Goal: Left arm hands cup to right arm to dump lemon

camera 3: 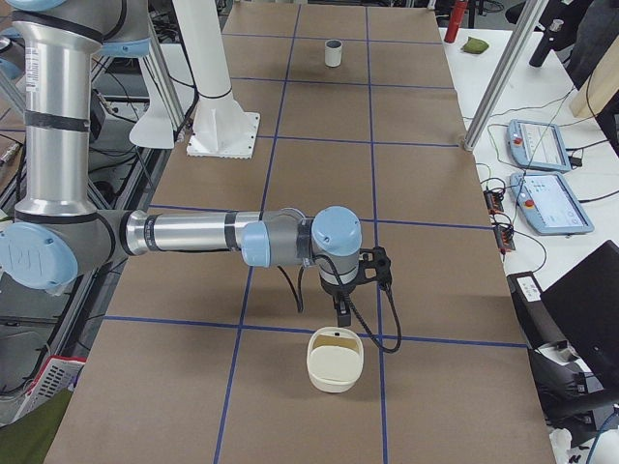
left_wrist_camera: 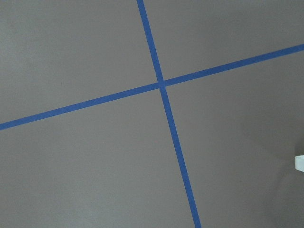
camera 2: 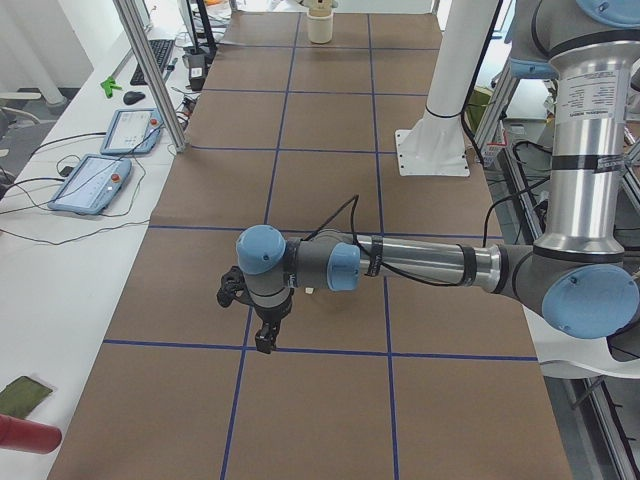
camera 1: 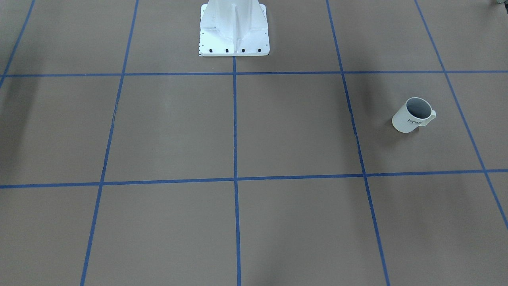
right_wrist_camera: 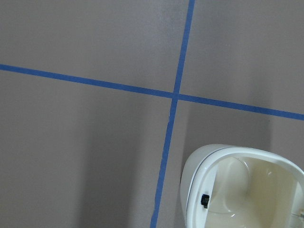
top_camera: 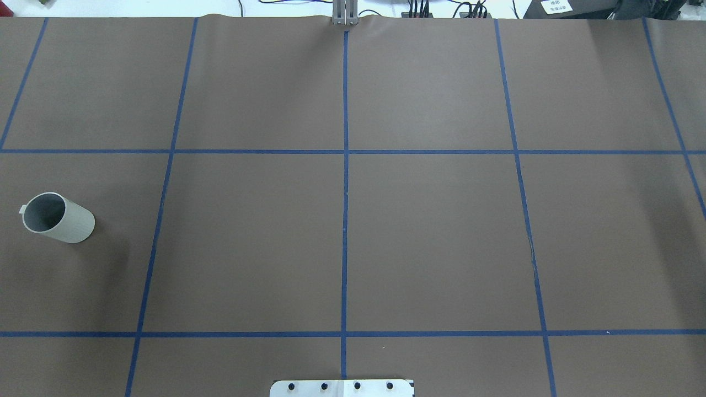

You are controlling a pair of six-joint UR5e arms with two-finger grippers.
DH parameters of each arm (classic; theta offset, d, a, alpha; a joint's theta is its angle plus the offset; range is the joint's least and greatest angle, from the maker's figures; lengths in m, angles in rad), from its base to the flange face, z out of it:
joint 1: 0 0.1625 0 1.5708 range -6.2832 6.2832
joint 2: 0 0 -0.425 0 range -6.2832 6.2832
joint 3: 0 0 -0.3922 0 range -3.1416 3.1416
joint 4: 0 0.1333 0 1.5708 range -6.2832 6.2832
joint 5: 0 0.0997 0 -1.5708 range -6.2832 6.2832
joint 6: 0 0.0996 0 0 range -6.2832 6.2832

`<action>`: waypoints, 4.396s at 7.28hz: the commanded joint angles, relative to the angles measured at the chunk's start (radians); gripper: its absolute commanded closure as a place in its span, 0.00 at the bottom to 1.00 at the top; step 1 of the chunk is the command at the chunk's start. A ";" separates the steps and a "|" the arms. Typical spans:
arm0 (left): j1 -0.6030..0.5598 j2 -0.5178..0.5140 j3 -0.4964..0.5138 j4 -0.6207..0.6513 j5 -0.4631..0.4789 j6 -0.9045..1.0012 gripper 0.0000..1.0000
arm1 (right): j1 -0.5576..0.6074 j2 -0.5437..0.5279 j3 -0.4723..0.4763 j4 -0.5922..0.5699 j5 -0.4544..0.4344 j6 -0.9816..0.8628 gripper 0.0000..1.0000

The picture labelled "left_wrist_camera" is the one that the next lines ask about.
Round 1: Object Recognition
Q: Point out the white ribbed cup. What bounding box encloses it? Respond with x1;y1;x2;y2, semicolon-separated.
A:
294;155;304;172

